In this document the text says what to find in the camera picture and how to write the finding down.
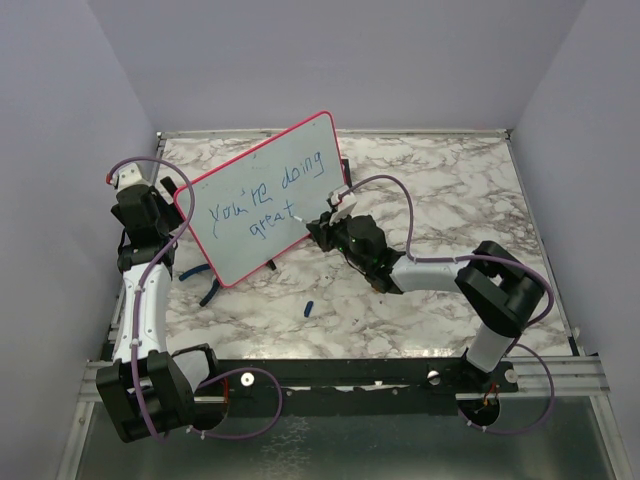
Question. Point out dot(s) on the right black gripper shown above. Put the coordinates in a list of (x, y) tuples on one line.
[(324, 231)]

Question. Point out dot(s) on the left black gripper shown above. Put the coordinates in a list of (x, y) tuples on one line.
[(176, 216)]

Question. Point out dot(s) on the pink framed whiteboard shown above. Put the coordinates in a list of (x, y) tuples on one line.
[(240, 213)]

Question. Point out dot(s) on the blue marker cap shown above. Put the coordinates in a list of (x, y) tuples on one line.
[(308, 308)]

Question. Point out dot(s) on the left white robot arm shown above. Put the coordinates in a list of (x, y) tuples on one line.
[(148, 390)]

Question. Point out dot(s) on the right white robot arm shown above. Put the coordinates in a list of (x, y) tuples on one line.
[(502, 291)]

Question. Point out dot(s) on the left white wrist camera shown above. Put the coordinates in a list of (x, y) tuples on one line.
[(127, 176)]

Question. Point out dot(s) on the blue handled pliers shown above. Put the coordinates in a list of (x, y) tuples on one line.
[(198, 286)]

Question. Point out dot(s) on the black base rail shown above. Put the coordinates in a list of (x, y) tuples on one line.
[(259, 388)]

